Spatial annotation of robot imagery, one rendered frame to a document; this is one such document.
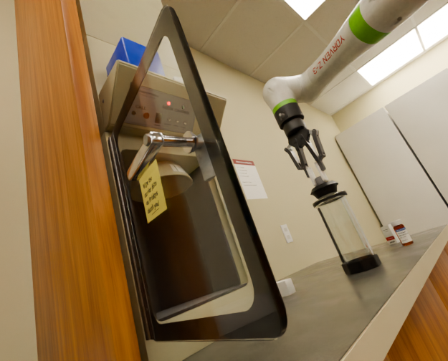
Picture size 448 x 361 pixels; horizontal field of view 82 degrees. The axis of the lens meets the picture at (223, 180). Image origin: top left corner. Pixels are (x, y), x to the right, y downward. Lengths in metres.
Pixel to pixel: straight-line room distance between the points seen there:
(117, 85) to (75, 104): 0.12
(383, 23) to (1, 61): 1.23
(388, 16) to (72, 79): 0.70
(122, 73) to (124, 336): 0.47
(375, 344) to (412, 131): 3.10
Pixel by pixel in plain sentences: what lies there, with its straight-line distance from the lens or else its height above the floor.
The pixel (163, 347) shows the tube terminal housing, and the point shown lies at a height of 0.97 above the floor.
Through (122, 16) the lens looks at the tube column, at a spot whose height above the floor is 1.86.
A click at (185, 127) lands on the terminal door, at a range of 0.31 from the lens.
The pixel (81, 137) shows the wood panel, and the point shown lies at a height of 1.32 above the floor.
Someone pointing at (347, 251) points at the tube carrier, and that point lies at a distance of 0.84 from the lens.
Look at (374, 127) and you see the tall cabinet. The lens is 3.49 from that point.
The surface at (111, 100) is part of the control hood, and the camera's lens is 0.61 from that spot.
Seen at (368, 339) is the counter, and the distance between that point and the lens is 0.40.
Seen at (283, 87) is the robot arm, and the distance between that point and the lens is 0.99.
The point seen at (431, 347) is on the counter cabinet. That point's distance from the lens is 0.70.
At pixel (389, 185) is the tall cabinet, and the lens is 3.39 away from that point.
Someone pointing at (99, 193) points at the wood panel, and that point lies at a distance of 0.44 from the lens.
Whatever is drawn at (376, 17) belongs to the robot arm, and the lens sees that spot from 0.82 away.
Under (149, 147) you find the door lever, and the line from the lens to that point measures 0.28.
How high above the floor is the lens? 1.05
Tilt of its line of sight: 19 degrees up
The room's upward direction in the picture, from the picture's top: 19 degrees counter-clockwise
